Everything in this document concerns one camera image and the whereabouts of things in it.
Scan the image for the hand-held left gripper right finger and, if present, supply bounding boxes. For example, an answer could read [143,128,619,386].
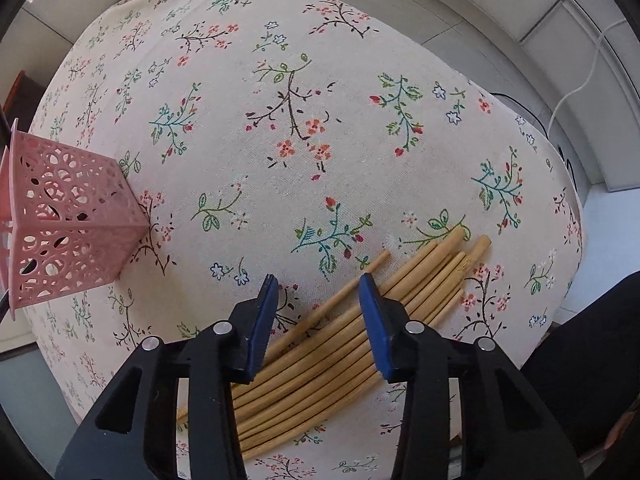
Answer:
[358,272,586,480]

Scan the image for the person's dark trousers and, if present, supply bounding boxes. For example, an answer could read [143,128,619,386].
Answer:
[520,270,640,476]

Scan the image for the white cable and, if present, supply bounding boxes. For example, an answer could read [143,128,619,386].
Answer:
[545,17,628,141]

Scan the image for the pink perforated utensil holder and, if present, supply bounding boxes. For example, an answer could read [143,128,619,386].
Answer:
[0,118,151,322]

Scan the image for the floral tablecloth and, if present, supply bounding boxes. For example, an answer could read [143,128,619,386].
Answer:
[22,0,586,480]

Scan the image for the brown wooden furniture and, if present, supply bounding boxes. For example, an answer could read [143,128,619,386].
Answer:
[7,70,38,121]

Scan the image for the bundle of wooden chopsticks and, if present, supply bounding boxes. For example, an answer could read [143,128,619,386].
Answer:
[176,225,493,461]

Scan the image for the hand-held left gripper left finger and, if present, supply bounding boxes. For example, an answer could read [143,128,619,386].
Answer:
[55,274,280,480]

